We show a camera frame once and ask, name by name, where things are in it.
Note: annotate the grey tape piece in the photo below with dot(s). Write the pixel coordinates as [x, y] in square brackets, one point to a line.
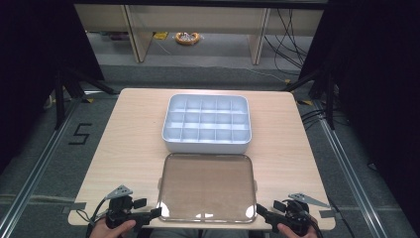
[327, 213]
[75, 207]

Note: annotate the person's right hand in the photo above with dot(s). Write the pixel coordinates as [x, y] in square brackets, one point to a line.
[297, 234]

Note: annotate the black tripod stand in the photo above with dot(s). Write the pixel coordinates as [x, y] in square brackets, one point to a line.
[60, 99]
[330, 99]

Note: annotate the clear plastic lid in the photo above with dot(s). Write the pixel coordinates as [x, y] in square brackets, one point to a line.
[206, 185]

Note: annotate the aluminium floor rail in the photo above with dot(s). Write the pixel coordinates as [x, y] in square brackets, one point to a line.
[348, 175]
[33, 175]

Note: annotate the yellow flat item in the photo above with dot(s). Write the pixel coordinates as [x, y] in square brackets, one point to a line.
[160, 35]

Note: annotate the black curtain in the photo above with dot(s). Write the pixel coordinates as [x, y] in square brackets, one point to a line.
[33, 66]
[379, 82]

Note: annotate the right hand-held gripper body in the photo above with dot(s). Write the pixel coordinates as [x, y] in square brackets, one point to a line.
[297, 214]

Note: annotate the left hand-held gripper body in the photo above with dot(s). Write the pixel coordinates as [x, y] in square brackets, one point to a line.
[120, 211]

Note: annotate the beige wooden desk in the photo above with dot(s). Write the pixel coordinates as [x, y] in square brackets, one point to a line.
[198, 20]

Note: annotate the person's left hand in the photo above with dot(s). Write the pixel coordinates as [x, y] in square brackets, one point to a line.
[109, 232]

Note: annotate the yellow floor tape piece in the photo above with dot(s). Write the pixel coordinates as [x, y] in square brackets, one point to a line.
[307, 102]
[87, 99]

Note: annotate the white compartment storage box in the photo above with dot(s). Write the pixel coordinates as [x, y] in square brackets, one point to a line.
[206, 145]

